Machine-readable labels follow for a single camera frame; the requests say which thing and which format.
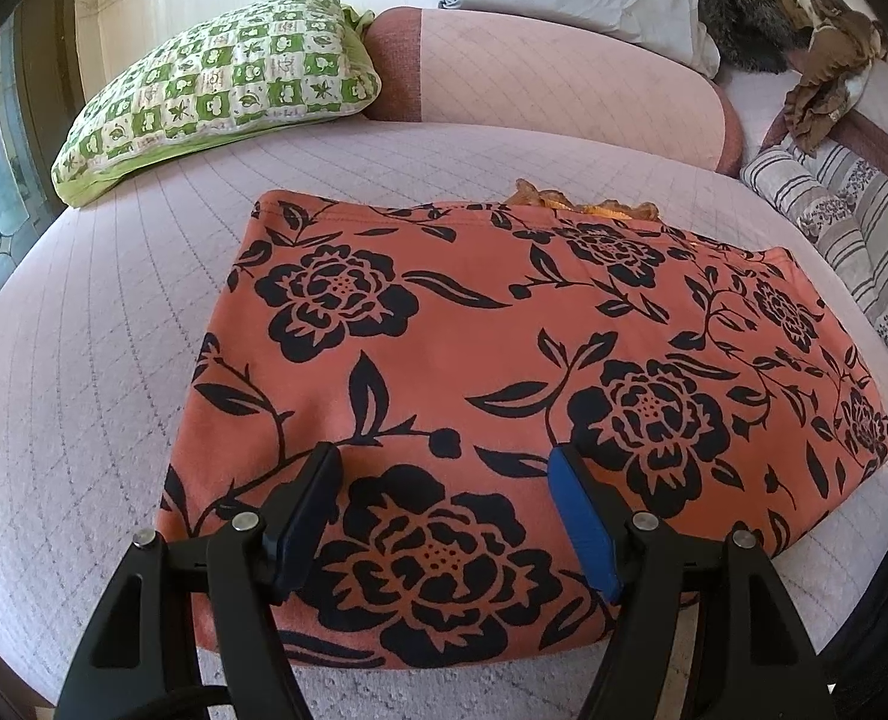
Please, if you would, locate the brown crumpled cloth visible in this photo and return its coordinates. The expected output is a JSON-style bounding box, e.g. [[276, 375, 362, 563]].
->
[[778, 0, 888, 157]]

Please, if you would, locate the dark furry blanket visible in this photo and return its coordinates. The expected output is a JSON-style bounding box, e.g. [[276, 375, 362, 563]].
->
[[695, 0, 818, 77]]

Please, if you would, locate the orange black floral shirt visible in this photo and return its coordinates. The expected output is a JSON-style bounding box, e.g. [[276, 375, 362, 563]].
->
[[155, 178, 888, 673]]

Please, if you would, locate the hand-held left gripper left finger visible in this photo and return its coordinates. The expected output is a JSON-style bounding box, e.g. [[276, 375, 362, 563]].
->
[[58, 442, 342, 720]]

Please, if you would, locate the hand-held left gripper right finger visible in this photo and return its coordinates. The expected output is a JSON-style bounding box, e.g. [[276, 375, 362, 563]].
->
[[551, 443, 839, 720]]

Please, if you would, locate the striped floral pillow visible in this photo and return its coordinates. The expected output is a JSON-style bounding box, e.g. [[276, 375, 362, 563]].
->
[[739, 142, 888, 400]]

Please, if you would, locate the green checkered pillow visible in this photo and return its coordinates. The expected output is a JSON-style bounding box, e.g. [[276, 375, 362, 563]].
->
[[50, 0, 383, 208]]

